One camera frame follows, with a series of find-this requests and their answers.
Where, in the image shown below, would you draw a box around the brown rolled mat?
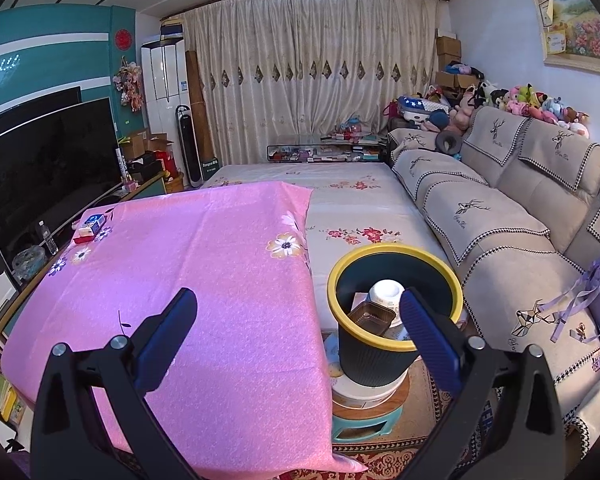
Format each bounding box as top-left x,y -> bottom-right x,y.
186,50 -> 220,166

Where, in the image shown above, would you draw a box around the white standing air conditioner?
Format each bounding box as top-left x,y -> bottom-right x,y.
141,35 -> 191,133

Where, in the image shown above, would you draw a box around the bookshelf with books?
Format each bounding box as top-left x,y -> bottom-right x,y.
0,230 -> 31,426

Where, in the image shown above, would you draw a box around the brown plastic tray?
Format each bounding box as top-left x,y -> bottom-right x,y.
346,301 -> 397,337

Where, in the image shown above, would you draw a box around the open cardboard boxes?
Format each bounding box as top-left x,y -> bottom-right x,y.
120,130 -> 175,161

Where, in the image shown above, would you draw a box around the flat black television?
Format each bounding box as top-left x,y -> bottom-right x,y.
0,86 -> 83,131

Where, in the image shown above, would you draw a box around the patterned red rug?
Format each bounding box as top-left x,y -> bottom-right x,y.
285,360 -> 486,480

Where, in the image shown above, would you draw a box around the grey neck pillow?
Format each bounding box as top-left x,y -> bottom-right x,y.
435,125 -> 463,156

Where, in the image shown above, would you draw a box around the glass coffee table with books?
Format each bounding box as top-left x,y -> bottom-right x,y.
266,132 -> 391,163

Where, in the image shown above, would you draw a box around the dark bin with yellow rim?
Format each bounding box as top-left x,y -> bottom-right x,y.
326,244 -> 465,388

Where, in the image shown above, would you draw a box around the beige embroidered curtain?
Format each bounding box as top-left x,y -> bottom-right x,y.
177,0 -> 441,166

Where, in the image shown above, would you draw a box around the black tower fan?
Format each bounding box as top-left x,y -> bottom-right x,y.
175,105 -> 204,188

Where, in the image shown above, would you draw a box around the framed flower painting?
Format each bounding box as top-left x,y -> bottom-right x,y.
527,0 -> 600,78

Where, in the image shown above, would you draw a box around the pink floral tablecloth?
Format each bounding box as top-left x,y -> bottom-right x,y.
1,180 -> 368,480

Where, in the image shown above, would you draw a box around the round white tin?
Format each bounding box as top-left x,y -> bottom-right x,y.
330,372 -> 412,411

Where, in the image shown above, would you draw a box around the artificial flower wall decoration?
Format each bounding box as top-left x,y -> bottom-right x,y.
112,60 -> 145,112

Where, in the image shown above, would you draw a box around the bed with floral white sheet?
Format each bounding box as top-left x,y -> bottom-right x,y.
200,161 -> 456,331

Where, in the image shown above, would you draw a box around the large curved black television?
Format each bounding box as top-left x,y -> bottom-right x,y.
0,97 -> 123,273

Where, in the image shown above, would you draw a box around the clear water bottle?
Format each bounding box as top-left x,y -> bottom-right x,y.
39,221 -> 59,256

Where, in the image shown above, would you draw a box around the row of plush toys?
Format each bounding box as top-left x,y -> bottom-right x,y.
395,62 -> 593,138

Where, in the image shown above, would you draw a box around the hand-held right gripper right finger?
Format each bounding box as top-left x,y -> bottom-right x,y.
399,287 -> 566,480

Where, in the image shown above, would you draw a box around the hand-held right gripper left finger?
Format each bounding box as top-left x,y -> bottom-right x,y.
30,287 -> 199,480

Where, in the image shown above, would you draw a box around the teal plastic stool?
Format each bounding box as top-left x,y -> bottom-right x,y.
330,400 -> 406,443

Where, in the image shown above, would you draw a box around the blue white stacked boxes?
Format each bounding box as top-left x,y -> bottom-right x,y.
159,19 -> 186,43

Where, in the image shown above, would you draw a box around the brown cardboard box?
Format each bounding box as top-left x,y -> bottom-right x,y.
434,70 -> 476,90
436,35 -> 462,68

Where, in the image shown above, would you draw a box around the beige sofa with deer covers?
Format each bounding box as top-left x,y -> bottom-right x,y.
387,105 -> 600,461

